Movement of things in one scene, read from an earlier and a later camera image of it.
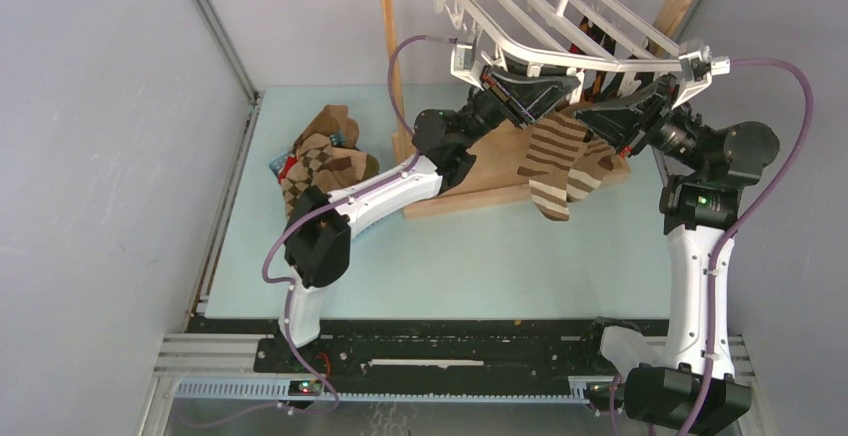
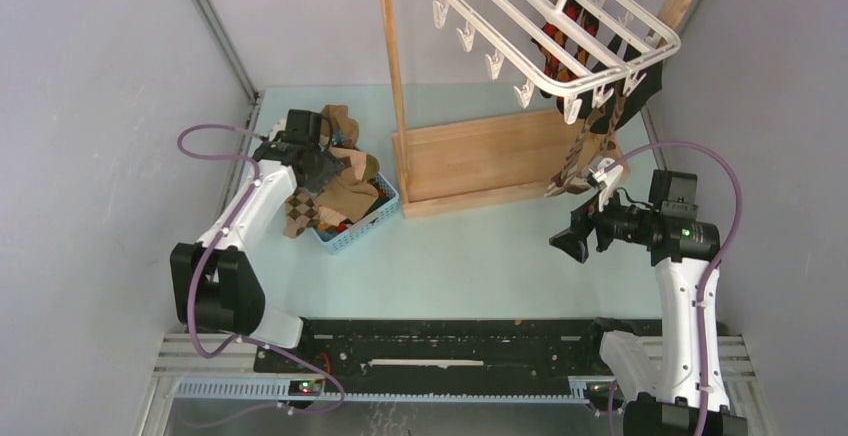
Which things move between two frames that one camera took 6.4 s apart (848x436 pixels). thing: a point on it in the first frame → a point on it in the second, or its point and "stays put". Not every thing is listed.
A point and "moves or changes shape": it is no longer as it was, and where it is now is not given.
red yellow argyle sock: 610,88 → 564,42
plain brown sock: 332,119 stays put
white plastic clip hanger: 560,23 moves or changes shape
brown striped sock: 554,146 → 588,152
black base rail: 425,348 stays put
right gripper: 620,122 → 582,221
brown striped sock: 596,164 moves or changes shape
